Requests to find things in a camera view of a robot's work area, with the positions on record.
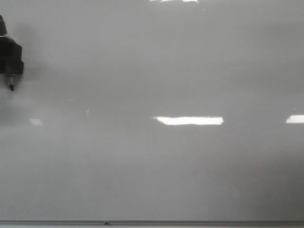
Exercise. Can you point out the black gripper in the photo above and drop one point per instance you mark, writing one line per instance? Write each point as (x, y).
(10, 53)

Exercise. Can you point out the black whiteboard marker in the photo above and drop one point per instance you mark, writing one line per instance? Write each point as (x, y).
(10, 81)

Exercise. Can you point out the white whiteboard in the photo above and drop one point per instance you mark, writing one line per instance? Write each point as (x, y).
(154, 113)

